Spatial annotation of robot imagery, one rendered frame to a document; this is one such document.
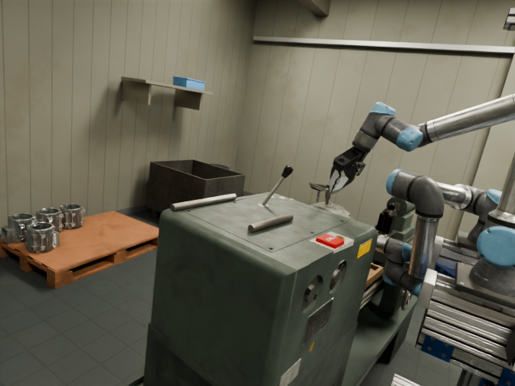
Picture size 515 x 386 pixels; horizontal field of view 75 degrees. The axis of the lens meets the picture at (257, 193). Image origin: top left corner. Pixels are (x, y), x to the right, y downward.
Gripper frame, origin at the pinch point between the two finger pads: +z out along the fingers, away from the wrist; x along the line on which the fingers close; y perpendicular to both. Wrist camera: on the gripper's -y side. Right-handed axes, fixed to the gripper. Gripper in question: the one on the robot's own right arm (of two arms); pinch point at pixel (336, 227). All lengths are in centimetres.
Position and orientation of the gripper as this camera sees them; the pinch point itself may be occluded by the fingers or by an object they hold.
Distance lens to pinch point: 168.9
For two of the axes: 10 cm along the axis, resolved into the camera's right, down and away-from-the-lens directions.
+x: 1.6, -9.6, -2.4
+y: 6.3, -0.9, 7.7
